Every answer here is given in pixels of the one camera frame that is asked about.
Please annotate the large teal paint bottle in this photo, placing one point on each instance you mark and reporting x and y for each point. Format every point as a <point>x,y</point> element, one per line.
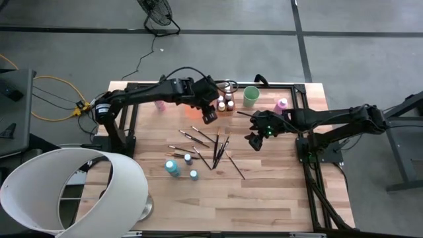
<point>172,168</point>

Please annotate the dark brown paint bottle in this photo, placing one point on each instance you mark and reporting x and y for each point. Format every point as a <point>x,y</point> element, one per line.
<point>228,96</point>

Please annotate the blue paint bottle black label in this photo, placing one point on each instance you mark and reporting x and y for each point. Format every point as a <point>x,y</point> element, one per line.
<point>220,98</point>

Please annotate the green plastic cup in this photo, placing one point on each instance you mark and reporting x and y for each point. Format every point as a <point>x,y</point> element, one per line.
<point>251,99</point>

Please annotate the black floor fan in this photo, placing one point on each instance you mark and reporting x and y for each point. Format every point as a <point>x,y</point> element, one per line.
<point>155,11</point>

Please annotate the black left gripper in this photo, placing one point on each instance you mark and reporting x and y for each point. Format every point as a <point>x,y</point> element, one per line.
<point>205,92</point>

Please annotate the thin dark paintbrush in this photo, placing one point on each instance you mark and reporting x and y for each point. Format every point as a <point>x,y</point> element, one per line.
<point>203,134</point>
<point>181,149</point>
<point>195,139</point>

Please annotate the white cylindrical lampshade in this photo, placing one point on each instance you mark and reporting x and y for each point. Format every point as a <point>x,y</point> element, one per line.
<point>33,185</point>

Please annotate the black flat device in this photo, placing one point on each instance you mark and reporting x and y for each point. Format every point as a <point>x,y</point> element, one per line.
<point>8,91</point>

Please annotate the pink paint bottle white cap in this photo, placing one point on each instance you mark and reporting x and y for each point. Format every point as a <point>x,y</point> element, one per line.
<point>160,105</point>
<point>281,105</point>

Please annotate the dark navy paint bottle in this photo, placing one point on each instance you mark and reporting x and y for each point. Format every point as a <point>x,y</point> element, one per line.
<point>188,159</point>

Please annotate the turquoise paint bottle black label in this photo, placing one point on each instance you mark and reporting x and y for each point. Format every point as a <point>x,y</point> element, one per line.
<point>194,175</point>

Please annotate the grey desk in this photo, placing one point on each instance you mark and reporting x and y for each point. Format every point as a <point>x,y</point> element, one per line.
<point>20,115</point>

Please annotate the black clamp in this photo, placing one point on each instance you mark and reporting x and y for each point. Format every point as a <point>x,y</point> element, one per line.
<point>261,78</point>

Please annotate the yellow paint bottle black label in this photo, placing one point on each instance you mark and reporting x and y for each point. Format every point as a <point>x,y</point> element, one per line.
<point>221,106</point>

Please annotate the red paint bottle black label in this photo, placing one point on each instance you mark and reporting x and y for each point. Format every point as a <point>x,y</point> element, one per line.
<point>230,105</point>

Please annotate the yellow power plug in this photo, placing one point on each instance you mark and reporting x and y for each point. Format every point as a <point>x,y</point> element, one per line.
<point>81,107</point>

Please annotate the black wedge-shaped object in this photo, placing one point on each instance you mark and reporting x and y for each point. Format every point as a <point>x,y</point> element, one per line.
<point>8,131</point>

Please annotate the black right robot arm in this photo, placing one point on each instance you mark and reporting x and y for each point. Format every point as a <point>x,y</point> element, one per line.
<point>330,117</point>

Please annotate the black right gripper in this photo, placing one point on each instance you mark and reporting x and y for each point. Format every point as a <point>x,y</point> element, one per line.
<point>274,124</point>

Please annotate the paintbrush with light tip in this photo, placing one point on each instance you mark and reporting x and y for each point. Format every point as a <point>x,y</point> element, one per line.
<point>216,145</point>

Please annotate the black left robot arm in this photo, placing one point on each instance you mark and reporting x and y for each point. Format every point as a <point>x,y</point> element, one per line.
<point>142,96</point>

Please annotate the silver metal lamp base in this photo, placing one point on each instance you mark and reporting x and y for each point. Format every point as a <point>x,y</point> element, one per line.
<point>148,208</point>

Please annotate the black metal stand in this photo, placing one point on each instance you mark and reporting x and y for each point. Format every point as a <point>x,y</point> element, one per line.
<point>398,155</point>

